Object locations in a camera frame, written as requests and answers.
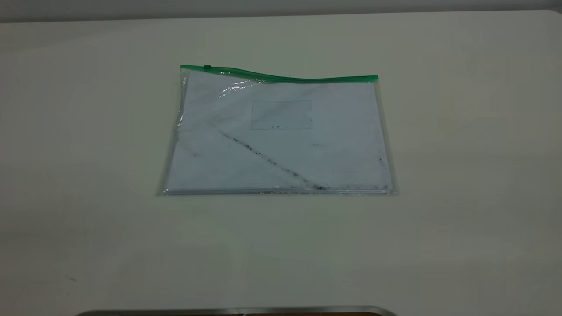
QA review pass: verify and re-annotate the clear zipper bag green strip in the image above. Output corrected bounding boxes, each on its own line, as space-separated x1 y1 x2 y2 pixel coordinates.
156 65 399 196

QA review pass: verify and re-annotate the silver metal frame edge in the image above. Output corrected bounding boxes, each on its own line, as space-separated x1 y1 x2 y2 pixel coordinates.
75 306 398 316

